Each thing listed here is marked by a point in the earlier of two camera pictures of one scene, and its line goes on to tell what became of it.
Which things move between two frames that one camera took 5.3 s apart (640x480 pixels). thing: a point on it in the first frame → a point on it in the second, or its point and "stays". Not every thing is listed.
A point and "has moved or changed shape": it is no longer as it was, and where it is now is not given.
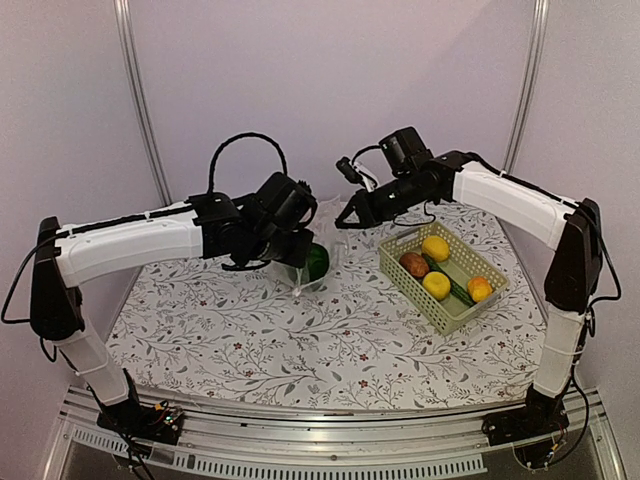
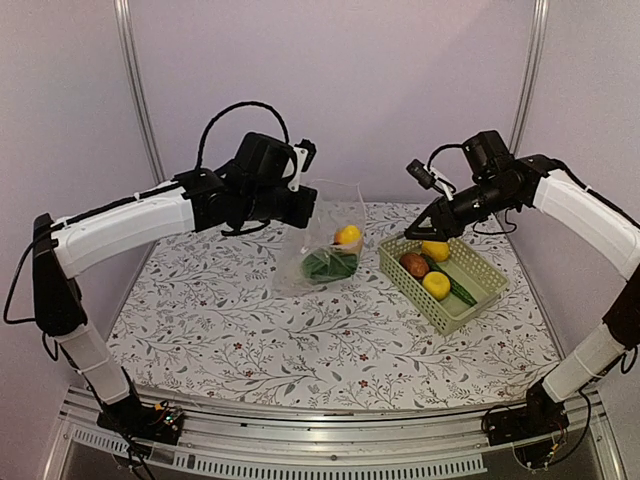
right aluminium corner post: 529,87 stays
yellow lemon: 436,248 stays
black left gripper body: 275,249 → 265,204
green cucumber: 434,266 stays
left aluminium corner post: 136,87 stays
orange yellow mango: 479,288 → 348,235
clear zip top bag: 329,230 has moved or changed shape
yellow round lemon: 437,284 stays
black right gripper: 362,201 → 444,221
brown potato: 414,264 stays
